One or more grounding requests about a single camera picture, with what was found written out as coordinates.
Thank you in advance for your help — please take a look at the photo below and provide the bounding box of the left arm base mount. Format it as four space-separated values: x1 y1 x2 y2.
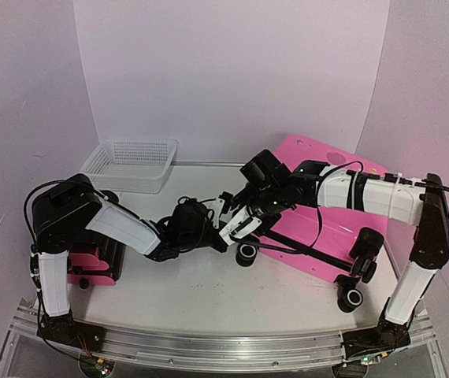
37 309 106 352

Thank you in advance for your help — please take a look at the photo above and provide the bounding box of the pink and black folded case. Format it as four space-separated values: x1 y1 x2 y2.
68 230 126 290

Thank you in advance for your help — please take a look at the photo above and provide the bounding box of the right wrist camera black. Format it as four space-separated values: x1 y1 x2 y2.
239 150 291 190

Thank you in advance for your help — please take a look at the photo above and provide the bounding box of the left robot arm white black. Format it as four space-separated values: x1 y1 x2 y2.
24 174 229 344

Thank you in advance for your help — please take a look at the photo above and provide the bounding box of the curved aluminium rail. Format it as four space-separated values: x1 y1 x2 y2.
9 297 436 365

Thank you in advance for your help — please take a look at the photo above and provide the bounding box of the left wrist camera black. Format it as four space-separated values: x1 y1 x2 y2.
167 198 208 232

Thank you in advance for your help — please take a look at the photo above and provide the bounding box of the pink hard-shell suitcase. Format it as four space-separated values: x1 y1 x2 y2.
234 135 391 314

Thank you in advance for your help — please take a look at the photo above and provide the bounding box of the white plastic mesh basket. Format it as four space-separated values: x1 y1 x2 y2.
80 138 178 194

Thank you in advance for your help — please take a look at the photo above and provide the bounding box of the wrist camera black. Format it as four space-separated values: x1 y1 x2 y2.
167 198 208 232
239 150 291 190

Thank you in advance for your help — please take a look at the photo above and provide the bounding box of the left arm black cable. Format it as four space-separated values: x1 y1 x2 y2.
23 179 72 245

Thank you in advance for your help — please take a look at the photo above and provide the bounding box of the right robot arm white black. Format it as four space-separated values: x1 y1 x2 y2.
219 151 449 349

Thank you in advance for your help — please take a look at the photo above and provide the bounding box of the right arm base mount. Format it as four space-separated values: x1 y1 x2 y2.
341 311 414 362

